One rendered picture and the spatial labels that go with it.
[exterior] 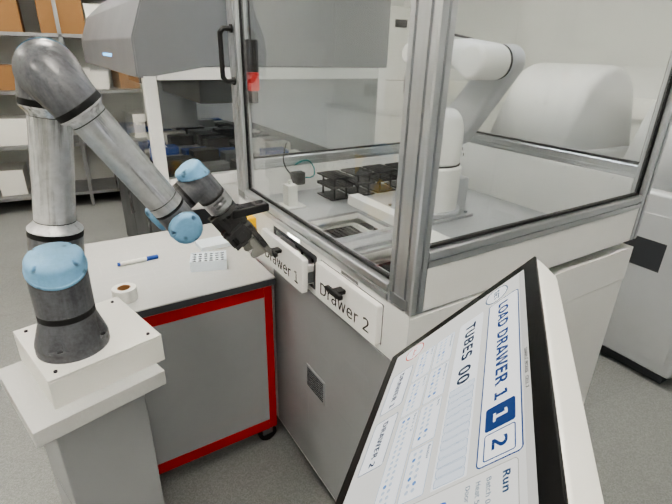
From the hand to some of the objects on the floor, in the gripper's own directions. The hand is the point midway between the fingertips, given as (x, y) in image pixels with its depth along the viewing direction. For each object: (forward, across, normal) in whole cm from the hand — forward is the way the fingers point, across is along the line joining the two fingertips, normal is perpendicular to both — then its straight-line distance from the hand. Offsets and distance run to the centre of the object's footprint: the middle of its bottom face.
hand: (268, 249), depth 138 cm
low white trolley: (+62, -41, -71) cm, 103 cm away
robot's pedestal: (+44, +12, -97) cm, 107 cm away
